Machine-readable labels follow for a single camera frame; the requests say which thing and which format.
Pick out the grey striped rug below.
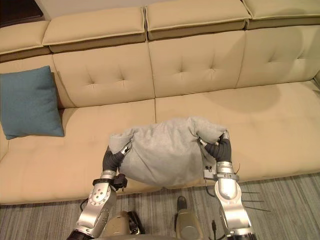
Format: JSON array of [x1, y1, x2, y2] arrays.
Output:
[[0, 171, 320, 240]]

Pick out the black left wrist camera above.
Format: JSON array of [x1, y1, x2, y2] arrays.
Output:
[[113, 174, 128, 193]]

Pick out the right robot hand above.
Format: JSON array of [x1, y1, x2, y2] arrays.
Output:
[[198, 129, 233, 163]]

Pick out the blue cushion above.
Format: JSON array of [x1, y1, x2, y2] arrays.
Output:
[[0, 65, 65, 140]]

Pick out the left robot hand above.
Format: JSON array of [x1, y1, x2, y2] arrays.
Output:
[[102, 141, 133, 174]]

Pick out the beige sofa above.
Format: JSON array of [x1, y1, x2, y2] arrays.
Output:
[[0, 0, 320, 206]]

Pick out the grey cushion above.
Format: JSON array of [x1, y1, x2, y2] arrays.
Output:
[[107, 115, 229, 188]]

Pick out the left robot leg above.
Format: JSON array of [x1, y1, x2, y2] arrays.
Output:
[[103, 210, 146, 240]]

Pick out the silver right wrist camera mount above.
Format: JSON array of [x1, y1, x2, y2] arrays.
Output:
[[203, 164, 217, 181]]

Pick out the dark wooden side table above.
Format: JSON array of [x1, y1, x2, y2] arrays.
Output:
[[0, 0, 45, 28]]

